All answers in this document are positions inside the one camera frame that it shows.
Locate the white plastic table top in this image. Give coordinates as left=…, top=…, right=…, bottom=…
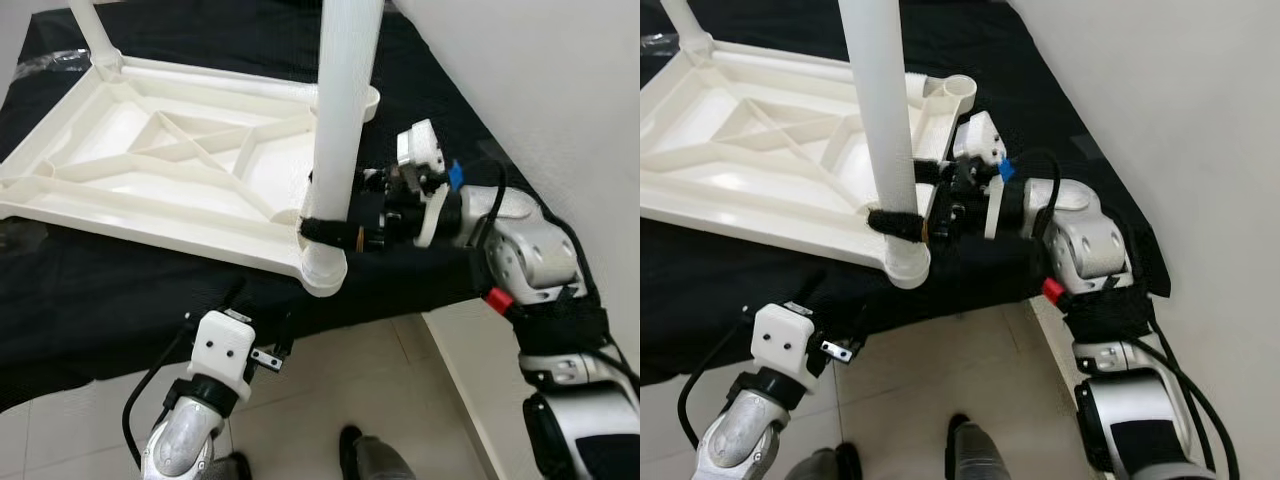
left=640, top=40, right=981, bottom=291
left=0, top=55, right=383, bottom=298

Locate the black table cloth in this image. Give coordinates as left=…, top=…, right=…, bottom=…
left=0, top=0, right=601, bottom=411
left=640, top=0, right=1171, bottom=387

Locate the silver robot right leg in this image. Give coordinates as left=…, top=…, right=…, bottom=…
left=945, top=413, right=1011, bottom=480
left=338, top=425, right=417, bottom=480

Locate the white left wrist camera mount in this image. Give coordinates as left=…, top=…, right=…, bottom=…
left=188, top=310, right=257, bottom=391
left=750, top=303, right=817, bottom=387

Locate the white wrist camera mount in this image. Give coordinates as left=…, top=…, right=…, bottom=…
left=750, top=303, right=817, bottom=387
left=397, top=120, right=447, bottom=247
left=188, top=310, right=257, bottom=391
left=955, top=110, right=1011, bottom=241

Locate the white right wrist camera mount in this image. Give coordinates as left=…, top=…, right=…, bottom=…
left=397, top=120, right=447, bottom=247
left=955, top=110, right=1011, bottom=241

